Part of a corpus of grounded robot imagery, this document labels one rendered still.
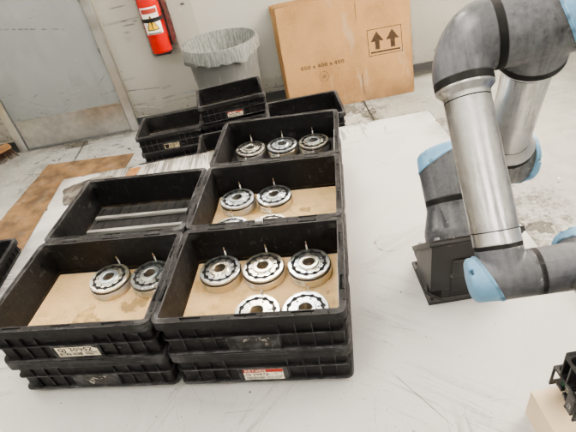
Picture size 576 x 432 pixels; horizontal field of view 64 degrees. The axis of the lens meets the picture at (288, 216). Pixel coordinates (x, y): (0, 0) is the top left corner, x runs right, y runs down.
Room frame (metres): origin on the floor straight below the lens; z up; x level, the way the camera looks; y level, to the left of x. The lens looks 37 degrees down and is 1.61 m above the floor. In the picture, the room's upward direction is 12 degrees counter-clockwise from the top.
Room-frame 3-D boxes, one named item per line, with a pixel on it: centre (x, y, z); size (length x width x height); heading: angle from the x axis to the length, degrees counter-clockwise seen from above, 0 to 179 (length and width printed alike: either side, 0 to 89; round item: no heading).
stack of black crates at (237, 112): (2.70, 0.19, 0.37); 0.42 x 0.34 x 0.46; 88
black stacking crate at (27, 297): (0.84, 0.49, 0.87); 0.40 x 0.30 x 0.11; 79
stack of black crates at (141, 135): (2.70, 0.59, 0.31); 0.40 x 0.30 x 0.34; 88
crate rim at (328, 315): (0.77, 0.10, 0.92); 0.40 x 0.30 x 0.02; 79
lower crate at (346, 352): (0.77, 0.10, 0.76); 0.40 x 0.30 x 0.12; 79
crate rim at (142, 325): (0.84, 0.49, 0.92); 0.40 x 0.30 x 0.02; 79
